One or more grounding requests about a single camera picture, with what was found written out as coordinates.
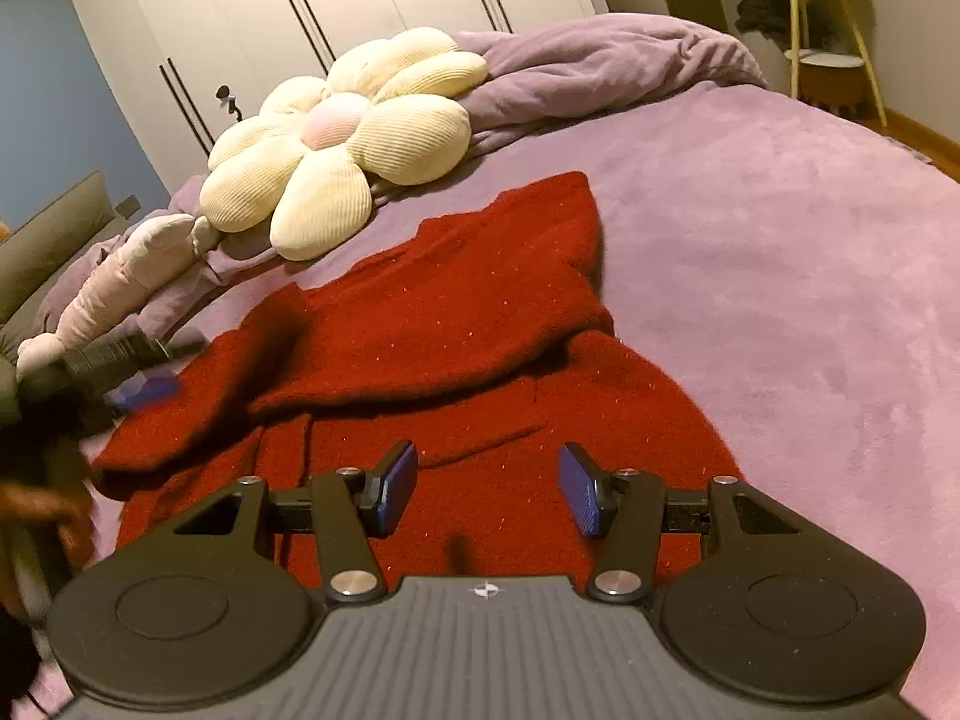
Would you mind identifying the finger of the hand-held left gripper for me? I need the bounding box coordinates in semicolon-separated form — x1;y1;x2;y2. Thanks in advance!
60;336;209;385
105;376;182;416

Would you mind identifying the grey padded headboard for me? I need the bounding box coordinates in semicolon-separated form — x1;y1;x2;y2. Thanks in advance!
0;170;121;432

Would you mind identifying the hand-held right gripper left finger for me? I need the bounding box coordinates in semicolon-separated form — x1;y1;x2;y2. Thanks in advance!
171;440;419;605

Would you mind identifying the cream flower-shaped pillow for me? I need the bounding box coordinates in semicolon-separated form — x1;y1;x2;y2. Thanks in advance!
199;27;490;262

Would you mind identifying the purple bed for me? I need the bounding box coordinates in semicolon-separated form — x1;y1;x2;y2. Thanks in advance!
30;79;960;720

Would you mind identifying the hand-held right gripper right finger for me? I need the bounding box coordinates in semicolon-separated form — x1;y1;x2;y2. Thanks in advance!
558;442;790;605

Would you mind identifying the red knit sweater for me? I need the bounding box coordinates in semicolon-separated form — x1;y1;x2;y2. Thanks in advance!
90;171;743;601

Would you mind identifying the person's left hand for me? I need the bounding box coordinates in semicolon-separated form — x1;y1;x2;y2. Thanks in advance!
0;478;97;567

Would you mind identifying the pale pink plush toy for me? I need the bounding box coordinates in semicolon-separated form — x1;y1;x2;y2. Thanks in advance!
15;212;220;380

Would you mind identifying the black fluffy cloth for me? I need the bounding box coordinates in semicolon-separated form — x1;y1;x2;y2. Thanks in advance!
733;0;797;40

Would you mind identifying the white wardrobe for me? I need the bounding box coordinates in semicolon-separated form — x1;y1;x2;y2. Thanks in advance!
66;0;610;181

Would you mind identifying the purple crumpled duvet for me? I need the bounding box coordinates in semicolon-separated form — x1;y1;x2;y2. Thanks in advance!
169;13;767;338

